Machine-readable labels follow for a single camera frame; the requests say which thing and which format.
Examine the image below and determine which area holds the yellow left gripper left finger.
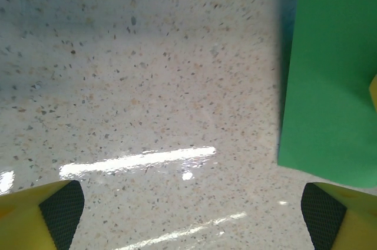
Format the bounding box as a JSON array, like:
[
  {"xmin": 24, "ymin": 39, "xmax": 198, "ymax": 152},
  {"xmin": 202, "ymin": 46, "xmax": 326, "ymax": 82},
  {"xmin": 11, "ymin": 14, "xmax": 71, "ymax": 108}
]
[{"xmin": 0, "ymin": 180, "xmax": 85, "ymax": 250}]

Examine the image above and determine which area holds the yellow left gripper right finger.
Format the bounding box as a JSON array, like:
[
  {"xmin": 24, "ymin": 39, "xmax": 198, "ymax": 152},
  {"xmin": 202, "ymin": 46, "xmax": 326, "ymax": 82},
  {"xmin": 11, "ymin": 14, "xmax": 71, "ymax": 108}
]
[{"xmin": 301, "ymin": 182, "xmax": 377, "ymax": 250}]

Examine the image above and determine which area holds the green paper sheet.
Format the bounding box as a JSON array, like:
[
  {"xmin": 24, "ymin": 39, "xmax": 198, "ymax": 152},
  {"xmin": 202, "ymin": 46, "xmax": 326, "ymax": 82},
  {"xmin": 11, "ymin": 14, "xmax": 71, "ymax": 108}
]
[{"xmin": 277, "ymin": 0, "xmax": 377, "ymax": 189}]

